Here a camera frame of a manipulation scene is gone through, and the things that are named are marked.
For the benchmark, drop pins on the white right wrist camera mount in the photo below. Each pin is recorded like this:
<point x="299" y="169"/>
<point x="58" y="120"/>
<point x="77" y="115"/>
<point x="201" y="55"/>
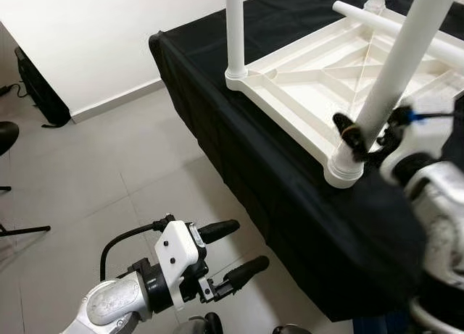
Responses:
<point x="428" y="135"/>

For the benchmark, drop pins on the black floor stand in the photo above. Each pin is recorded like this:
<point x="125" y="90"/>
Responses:
<point x="7" y="137"/>

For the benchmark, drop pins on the black robot foot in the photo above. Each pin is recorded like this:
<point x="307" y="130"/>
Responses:
<point x="290" y="329"/>
<point x="199" y="325"/>

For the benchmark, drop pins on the black robot right foot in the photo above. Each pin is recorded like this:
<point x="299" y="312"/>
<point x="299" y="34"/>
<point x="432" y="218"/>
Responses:
<point x="290" y="329"/>

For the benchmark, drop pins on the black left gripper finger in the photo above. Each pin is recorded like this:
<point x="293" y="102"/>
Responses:
<point x="245" y="272"/>
<point x="217" y="231"/>

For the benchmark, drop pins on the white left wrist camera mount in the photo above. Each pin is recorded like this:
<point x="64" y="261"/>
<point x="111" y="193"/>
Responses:
<point x="177" y="254"/>

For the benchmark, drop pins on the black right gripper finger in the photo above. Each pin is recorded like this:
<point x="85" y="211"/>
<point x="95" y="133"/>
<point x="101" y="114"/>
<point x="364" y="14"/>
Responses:
<point x="351" y="137"/>

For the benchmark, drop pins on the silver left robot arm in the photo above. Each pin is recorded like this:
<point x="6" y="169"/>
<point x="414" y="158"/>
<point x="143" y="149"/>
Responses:
<point x="112" y="305"/>

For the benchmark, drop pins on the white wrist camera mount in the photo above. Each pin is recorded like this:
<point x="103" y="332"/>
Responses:
<point x="177" y="254"/>
<point x="428" y="135"/>

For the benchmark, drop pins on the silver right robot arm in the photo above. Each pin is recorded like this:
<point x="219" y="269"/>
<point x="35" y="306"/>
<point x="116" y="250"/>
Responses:
<point x="442" y="211"/>

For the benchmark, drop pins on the black tablecloth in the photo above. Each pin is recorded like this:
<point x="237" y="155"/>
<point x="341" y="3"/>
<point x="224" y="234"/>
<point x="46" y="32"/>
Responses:
<point x="341" y="240"/>

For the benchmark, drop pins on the black robot left foot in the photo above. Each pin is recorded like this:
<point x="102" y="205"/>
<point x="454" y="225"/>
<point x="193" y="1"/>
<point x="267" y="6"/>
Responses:
<point x="199" y="325"/>

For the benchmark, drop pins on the black floor bin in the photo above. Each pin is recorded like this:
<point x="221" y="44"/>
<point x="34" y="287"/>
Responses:
<point x="43" y="88"/>

